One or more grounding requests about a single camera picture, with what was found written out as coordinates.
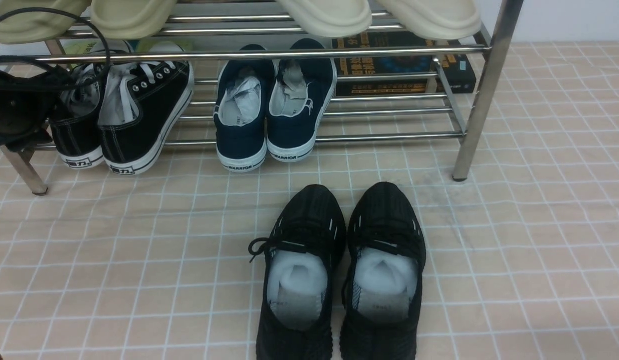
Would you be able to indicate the black knit sneaker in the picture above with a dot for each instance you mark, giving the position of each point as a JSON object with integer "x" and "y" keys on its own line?
{"x": 302, "y": 254}
{"x": 383, "y": 291}

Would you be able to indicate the black knit sneaker right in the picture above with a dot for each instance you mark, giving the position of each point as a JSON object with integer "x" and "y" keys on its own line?
{"x": 383, "y": 291}

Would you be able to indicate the navy slip-on shoe right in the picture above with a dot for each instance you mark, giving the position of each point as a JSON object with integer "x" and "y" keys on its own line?
{"x": 301, "y": 94}

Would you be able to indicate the navy slip-on shoe left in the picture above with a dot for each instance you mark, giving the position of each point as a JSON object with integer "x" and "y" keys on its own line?
{"x": 243, "y": 95}

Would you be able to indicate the beige slipper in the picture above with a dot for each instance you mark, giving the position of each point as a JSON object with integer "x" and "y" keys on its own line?
{"x": 38, "y": 27}
{"x": 130, "y": 19}

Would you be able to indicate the cream slipper far right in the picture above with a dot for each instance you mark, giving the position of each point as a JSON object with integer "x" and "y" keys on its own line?
{"x": 436, "y": 19}

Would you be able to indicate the black book with yellow text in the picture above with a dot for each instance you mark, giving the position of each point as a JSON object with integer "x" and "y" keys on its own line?
{"x": 389, "y": 65}

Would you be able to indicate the green and blue book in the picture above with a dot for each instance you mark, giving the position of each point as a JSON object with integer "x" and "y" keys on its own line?
{"x": 79, "y": 47}

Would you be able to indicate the navy slip-on shoe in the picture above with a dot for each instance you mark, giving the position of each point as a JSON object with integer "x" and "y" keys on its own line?
{"x": 301, "y": 94}
{"x": 243, "y": 95}

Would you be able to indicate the stainless steel shoe rack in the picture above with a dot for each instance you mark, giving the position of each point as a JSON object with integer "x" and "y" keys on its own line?
{"x": 467, "y": 131}

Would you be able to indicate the beige slipper far left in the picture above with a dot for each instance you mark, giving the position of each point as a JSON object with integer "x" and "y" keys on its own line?
{"x": 38, "y": 27}

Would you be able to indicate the black knit sneaker left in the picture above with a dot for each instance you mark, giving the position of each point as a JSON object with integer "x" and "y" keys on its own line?
{"x": 302, "y": 254}

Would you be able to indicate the black canvas sneaker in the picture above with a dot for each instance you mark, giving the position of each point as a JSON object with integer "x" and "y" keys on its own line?
{"x": 74, "y": 125}
{"x": 142, "y": 102}

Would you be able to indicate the cream slipper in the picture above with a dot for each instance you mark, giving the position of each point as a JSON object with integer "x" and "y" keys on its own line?
{"x": 330, "y": 19}
{"x": 436, "y": 19}

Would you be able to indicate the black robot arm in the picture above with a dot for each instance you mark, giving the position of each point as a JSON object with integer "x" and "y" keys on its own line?
{"x": 26, "y": 104}

